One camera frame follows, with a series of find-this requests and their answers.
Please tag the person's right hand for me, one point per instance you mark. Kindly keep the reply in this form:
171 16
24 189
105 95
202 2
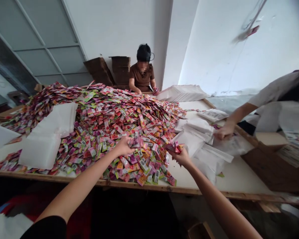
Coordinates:
183 157

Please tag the person's left hand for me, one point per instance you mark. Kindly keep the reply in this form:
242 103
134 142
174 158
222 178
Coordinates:
124 147

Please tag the person's right fingers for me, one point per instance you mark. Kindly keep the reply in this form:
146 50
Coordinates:
174 153

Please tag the person's left fingers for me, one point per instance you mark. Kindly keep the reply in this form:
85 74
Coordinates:
131 149

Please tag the red and pink sachet bunch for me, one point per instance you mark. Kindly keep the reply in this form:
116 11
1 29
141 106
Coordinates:
175 146

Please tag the pink sachet handful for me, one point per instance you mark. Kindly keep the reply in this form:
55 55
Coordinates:
137 142

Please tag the heap of white paper pouches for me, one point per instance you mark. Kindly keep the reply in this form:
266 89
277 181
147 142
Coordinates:
201 144

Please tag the pile of colourful sachets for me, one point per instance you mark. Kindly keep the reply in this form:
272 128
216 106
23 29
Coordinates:
114 117

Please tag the printed white packet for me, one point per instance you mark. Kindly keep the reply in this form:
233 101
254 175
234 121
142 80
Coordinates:
213 115

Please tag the row of white bag bundles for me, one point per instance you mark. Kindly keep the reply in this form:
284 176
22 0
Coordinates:
182 93

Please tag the clear plastic bag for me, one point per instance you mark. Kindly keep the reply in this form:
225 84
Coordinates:
236 145

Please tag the upright folded cardboard stack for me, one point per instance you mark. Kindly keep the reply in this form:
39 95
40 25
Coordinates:
120 71

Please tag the leaning folded cardboard stack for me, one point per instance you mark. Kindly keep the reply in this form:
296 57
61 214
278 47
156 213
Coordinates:
99 72

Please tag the stack of translucent white bags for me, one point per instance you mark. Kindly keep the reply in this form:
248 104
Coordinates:
48 134

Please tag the brown cardboard box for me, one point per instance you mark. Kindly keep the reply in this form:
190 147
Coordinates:
264 166

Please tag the printed sheets bundle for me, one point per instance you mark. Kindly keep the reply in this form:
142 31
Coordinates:
296 147

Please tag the flat cardboard sheets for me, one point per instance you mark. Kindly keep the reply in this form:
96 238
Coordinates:
7 113

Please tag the single translucent white bag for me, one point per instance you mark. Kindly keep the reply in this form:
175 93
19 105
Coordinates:
1 135

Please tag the frosted glass sliding door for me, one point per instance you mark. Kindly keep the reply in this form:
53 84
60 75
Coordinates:
39 42

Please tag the red and white bag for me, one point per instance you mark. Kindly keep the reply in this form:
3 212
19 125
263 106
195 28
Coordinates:
7 216

